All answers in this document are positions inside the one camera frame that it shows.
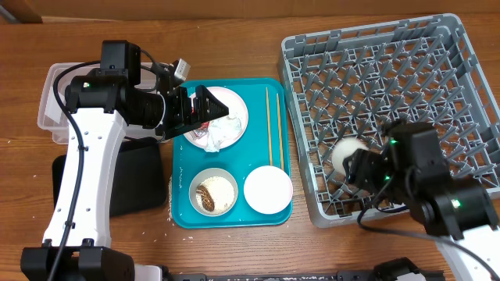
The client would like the white napkin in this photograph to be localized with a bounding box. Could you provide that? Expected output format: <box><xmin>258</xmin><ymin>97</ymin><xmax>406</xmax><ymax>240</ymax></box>
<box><xmin>204</xmin><ymin>113</ymin><xmax>243</xmax><ymax>152</ymax></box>

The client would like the wooden chopstick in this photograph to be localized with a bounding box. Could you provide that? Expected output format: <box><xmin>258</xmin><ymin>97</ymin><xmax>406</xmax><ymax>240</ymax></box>
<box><xmin>266</xmin><ymin>87</ymin><xmax>273</xmax><ymax>165</ymax></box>
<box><xmin>276</xmin><ymin>93</ymin><xmax>284</xmax><ymax>170</ymax></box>

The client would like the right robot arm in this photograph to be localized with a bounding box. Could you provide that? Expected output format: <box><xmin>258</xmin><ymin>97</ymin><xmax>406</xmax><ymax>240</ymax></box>
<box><xmin>331</xmin><ymin>120</ymin><xmax>499</xmax><ymax>280</ymax></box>

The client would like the teal serving tray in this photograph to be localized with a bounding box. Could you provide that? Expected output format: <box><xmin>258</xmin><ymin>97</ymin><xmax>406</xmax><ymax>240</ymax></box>
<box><xmin>171</xmin><ymin>78</ymin><xmax>293</xmax><ymax>229</ymax></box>

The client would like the grey bowl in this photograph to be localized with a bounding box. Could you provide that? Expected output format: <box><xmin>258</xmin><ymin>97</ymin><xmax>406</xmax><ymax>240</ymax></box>
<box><xmin>189</xmin><ymin>168</ymin><xmax>238</xmax><ymax>217</ymax></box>

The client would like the red snack wrapper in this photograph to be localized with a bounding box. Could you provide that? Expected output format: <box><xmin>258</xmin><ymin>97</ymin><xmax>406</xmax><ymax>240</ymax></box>
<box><xmin>191</xmin><ymin>122</ymin><xmax>209</xmax><ymax>139</ymax></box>

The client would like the grey dishwasher rack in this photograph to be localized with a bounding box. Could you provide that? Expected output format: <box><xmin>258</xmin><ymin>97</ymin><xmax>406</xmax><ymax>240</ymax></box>
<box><xmin>278</xmin><ymin>13</ymin><xmax>499</xmax><ymax>228</ymax></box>

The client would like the brown food piece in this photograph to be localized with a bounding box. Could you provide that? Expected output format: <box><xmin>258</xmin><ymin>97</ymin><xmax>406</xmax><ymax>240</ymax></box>
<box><xmin>196</xmin><ymin>184</ymin><xmax>215</xmax><ymax>212</ymax></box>

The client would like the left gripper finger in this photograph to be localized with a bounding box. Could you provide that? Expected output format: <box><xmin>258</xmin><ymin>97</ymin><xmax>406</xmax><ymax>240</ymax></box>
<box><xmin>193</xmin><ymin>85</ymin><xmax>229</xmax><ymax>121</ymax></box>
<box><xmin>159</xmin><ymin>117</ymin><xmax>215</xmax><ymax>141</ymax></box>

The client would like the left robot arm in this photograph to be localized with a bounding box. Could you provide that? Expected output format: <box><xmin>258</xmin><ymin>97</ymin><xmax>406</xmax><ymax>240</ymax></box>
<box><xmin>20</xmin><ymin>40</ymin><xmax>229</xmax><ymax>280</ymax></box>

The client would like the large white plate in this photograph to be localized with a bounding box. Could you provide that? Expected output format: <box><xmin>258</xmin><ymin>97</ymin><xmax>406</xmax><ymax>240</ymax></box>
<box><xmin>184</xmin><ymin>87</ymin><xmax>249</xmax><ymax>152</ymax></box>

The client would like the pink white bowl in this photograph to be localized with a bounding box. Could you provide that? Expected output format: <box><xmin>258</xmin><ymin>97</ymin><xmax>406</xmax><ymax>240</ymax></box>
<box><xmin>244</xmin><ymin>165</ymin><xmax>293</xmax><ymax>215</ymax></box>

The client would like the white cup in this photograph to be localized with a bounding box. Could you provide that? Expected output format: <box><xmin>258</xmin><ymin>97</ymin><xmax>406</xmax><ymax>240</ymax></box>
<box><xmin>331</xmin><ymin>137</ymin><xmax>368</xmax><ymax>176</ymax></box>

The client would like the black plastic tray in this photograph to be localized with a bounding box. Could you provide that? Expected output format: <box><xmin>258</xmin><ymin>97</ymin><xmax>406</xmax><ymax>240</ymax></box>
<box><xmin>52</xmin><ymin>136</ymin><xmax>168</xmax><ymax>229</ymax></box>

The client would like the clear plastic bin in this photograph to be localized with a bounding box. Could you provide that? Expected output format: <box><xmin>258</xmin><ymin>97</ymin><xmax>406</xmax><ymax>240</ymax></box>
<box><xmin>37</xmin><ymin>62</ymin><xmax>162</xmax><ymax>144</ymax></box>

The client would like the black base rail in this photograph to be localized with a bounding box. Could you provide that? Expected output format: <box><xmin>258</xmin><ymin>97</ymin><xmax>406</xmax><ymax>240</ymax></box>
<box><xmin>163</xmin><ymin>258</ymin><xmax>446</xmax><ymax>281</ymax></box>

